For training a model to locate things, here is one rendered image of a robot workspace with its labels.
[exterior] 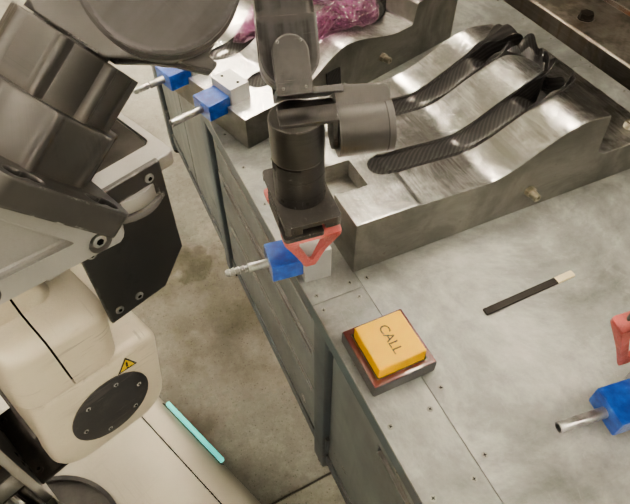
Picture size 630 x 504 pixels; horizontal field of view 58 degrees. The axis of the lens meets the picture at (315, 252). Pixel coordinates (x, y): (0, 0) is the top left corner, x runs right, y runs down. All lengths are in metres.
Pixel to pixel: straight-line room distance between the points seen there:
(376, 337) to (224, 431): 0.92
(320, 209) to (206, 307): 1.11
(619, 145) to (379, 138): 0.45
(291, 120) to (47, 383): 0.37
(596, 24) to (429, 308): 0.84
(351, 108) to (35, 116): 0.34
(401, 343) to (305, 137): 0.25
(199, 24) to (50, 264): 0.17
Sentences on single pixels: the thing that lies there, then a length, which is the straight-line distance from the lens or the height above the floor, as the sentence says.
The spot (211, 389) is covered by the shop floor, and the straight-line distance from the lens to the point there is 1.57.
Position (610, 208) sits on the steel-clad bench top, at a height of 0.80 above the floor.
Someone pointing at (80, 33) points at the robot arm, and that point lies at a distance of 0.33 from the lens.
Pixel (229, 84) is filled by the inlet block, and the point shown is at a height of 0.88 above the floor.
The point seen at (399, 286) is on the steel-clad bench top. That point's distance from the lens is 0.74.
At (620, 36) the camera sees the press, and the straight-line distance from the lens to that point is 1.37.
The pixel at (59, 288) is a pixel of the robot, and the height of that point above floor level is 0.89.
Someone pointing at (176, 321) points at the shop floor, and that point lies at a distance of 1.70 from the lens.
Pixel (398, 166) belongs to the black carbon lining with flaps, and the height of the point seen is 0.88.
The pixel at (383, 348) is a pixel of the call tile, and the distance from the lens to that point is 0.64.
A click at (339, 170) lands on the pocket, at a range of 0.76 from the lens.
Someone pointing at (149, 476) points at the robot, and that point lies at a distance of 1.21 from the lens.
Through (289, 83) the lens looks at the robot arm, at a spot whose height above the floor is 1.08.
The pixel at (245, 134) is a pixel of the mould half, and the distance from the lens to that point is 0.91.
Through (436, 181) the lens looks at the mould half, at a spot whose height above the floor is 0.89.
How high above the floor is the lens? 1.39
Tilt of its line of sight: 50 degrees down
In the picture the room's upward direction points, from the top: straight up
